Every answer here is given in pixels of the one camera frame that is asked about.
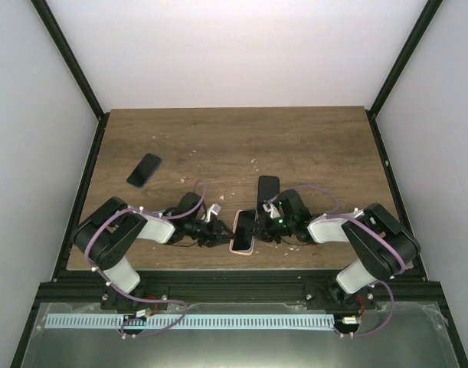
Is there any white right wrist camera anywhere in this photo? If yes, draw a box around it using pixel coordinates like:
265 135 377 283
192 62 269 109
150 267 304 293
263 201 280 219

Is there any black phone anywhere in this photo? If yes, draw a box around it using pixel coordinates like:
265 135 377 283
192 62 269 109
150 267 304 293
257 176 280 212

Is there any dark blue phone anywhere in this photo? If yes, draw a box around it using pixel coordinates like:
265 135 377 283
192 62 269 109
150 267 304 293
126 153 162 189

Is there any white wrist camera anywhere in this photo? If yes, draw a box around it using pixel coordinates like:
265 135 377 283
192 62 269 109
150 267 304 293
263 201 280 219
203 203 221 222

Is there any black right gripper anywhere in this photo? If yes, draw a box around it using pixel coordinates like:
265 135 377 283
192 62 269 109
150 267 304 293
245 212 296 245

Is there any black frame post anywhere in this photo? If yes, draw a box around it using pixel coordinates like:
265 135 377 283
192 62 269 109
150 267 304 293
29 0 106 118
365 0 445 116

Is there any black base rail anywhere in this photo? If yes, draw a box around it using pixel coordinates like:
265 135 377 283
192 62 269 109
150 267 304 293
33 270 447 312

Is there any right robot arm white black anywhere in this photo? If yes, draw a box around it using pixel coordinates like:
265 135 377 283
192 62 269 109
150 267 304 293
235 189 421 309

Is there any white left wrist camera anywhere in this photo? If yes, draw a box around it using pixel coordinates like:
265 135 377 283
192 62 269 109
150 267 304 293
203 203 221 222

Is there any black frame post left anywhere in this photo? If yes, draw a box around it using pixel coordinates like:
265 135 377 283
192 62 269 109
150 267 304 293
29 0 106 118

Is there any pink phone case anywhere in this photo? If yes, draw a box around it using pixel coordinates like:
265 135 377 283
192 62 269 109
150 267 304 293
228 209 257 256

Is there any metal front plate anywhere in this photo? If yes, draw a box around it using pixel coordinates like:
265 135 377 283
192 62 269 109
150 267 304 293
21 302 459 367

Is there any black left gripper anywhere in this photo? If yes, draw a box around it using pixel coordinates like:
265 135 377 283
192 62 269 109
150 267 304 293
185 216 236 248

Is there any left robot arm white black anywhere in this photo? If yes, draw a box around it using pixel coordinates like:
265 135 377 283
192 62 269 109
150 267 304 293
70 192 234 310

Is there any light blue slotted strip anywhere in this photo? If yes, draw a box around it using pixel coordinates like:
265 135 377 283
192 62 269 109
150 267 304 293
44 314 335 331

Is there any black frame post right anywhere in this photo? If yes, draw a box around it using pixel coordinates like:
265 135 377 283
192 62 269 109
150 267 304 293
365 0 445 116

